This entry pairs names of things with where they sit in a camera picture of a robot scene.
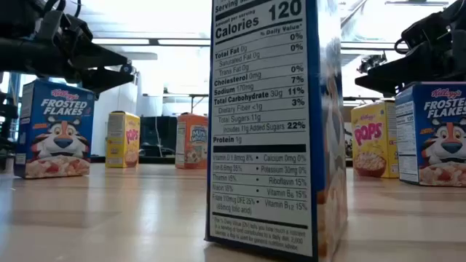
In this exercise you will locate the long ceiling light fixture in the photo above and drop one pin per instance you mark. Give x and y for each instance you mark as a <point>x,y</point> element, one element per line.
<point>120,41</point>
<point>364,45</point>

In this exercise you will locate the yellow Corn Pops cereal box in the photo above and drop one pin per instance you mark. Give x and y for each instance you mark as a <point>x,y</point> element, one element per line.
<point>371,145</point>
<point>122,145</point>

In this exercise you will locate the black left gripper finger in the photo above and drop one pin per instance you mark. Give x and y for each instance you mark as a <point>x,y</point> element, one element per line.
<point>109,81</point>
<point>98,58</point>

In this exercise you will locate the blue Frosted Flakes cereal box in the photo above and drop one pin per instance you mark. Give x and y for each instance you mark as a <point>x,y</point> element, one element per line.
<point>437,145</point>
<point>54,138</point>
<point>262,127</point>

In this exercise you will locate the black round wall camera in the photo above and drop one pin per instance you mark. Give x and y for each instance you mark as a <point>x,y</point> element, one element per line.
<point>127,68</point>

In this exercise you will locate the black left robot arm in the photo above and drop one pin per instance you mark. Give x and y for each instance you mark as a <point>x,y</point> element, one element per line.
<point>18,16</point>

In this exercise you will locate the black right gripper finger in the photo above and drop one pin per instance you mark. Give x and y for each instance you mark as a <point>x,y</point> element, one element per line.
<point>382,85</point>
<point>411,63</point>

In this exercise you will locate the orange Mini-Wheats cereal box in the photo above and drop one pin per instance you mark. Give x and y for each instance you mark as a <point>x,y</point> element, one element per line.
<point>191,145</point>

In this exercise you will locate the black-framed background table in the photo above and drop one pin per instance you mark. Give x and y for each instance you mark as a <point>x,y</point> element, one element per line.
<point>174,95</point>

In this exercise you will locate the black partition screen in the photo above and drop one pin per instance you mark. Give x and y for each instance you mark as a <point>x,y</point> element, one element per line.
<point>164,134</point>

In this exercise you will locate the black ceiling-mounted equipment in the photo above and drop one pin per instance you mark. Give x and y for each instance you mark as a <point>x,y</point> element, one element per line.
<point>371,62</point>

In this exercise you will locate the black aluminium rig frame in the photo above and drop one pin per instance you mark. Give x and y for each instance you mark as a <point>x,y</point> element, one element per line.
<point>153,160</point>

